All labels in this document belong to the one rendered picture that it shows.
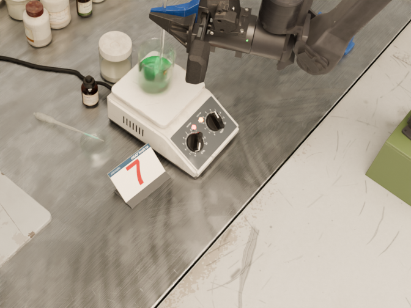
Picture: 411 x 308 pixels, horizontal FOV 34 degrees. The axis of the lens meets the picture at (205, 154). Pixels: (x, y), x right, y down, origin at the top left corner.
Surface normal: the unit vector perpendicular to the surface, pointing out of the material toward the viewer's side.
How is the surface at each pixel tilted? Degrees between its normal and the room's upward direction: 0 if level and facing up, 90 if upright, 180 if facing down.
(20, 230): 0
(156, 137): 90
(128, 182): 40
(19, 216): 0
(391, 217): 0
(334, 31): 90
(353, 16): 90
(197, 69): 90
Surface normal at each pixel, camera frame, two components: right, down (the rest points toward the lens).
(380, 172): -0.62, 0.63
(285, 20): 0.16, 0.84
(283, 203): 0.11, -0.53
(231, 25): -0.20, 0.84
